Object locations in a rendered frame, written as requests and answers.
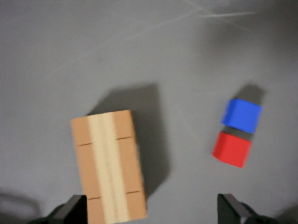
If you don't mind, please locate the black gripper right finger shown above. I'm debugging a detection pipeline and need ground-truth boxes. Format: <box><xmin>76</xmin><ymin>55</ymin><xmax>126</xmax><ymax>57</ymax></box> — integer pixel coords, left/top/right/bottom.
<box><xmin>217</xmin><ymin>193</ymin><xmax>279</xmax><ymax>224</ymax></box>

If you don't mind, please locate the brown cardboard box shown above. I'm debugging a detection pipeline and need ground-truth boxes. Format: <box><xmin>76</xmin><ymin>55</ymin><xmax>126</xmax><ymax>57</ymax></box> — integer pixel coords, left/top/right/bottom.
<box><xmin>69</xmin><ymin>110</ymin><xmax>145</xmax><ymax>224</ymax></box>

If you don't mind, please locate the blue block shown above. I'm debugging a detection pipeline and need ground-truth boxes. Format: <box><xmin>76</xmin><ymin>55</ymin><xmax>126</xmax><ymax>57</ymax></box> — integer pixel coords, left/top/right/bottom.
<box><xmin>219</xmin><ymin>98</ymin><xmax>259</xmax><ymax>132</ymax></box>

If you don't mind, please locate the red block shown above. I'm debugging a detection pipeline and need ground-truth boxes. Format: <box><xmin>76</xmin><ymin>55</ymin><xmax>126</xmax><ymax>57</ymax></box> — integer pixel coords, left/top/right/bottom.
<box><xmin>210</xmin><ymin>132</ymin><xmax>248</xmax><ymax>167</ymax></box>

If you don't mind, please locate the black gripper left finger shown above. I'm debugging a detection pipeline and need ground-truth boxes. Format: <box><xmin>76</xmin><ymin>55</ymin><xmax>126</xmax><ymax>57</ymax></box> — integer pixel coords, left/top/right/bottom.
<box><xmin>27</xmin><ymin>195</ymin><xmax>88</xmax><ymax>224</ymax></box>

